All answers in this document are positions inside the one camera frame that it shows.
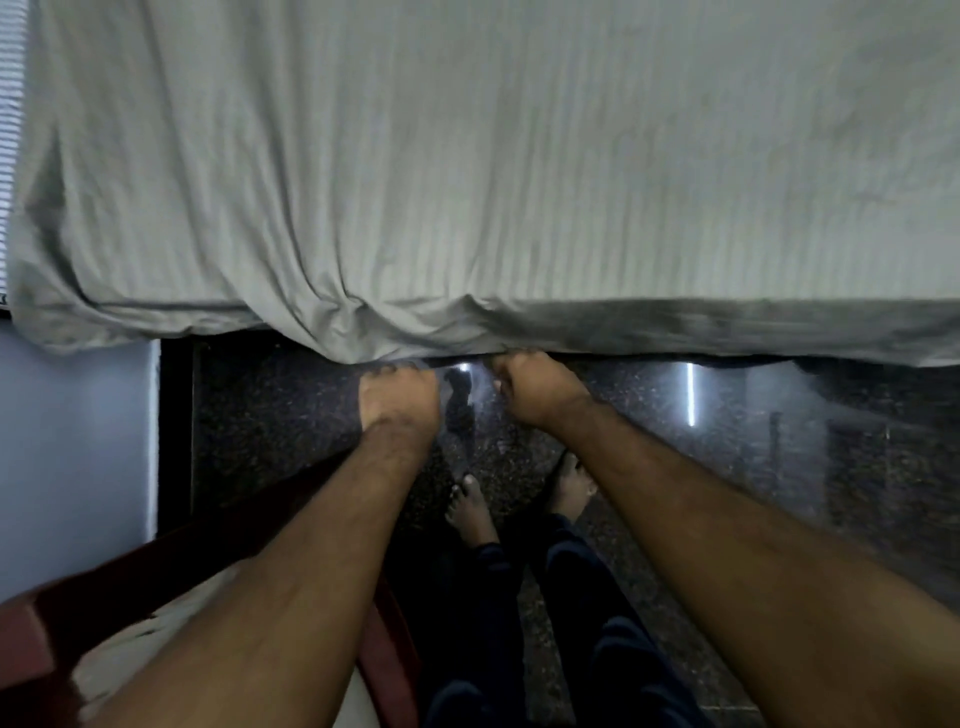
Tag person's left hand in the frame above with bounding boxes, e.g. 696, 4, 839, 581
358, 365, 444, 451

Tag person's right hand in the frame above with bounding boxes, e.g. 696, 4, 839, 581
491, 350, 601, 440

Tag plain taupe bed sheet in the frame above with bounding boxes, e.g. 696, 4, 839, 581
7, 0, 960, 369

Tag beige striped bed sheet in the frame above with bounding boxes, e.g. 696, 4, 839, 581
71, 562, 384, 728

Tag person's right forearm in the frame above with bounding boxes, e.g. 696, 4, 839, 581
551, 397, 960, 728

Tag person's left forearm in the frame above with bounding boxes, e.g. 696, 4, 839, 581
93, 423, 436, 728

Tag person's right foot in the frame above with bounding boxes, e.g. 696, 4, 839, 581
547, 449, 599, 524

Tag person's foot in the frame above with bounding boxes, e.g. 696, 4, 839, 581
444, 473, 502, 550
547, 449, 599, 524

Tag person's left foot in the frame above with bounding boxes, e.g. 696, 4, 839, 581
444, 473, 502, 550

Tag person's dark trousers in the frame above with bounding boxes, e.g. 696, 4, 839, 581
389, 509, 714, 728

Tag maroon plastic chair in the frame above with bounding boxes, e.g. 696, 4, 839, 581
0, 449, 421, 728

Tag white striped mattress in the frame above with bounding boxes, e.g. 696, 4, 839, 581
0, 0, 31, 298

